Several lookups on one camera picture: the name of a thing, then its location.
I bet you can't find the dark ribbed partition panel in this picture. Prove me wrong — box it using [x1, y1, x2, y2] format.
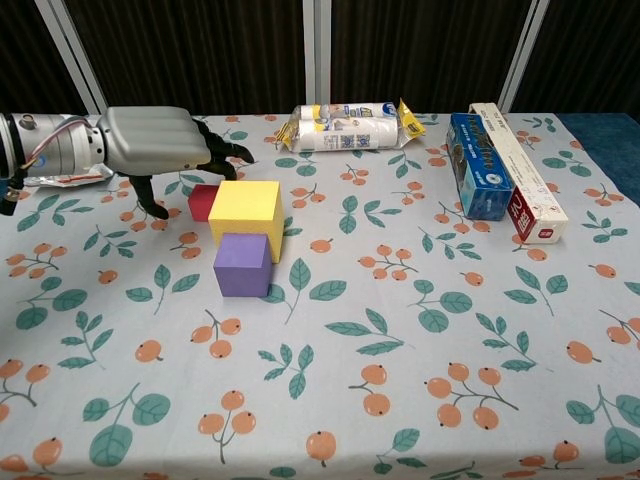
[329, 0, 531, 114]
[64, 0, 307, 117]
[0, 0, 89, 117]
[512, 0, 640, 115]

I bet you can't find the small red cube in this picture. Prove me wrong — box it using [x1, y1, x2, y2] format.
[188, 183, 221, 223]

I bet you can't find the blue cling film box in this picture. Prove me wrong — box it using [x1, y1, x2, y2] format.
[445, 112, 516, 221]

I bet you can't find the silver snack bag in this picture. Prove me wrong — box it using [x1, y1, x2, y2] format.
[24, 165, 115, 189]

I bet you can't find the medium purple cube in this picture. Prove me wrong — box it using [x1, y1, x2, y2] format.
[213, 232, 274, 299]

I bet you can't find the large yellow cube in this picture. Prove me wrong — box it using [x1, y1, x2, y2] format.
[208, 180, 285, 265]

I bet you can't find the floral printed tablecloth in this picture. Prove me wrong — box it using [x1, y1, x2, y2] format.
[0, 113, 640, 480]

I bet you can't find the white plastic bag roll pack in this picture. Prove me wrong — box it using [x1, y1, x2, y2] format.
[273, 97, 427, 154]

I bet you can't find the white partition post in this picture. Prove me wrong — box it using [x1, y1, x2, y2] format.
[37, 0, 111, 115]
[498, 0, 551, 114]
[302, 0, 333, 114]

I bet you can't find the long white foil box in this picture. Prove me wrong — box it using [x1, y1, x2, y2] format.
[468, 102, 570, 245]

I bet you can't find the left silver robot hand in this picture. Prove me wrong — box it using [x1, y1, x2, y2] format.
[97, 105, 256, 221]

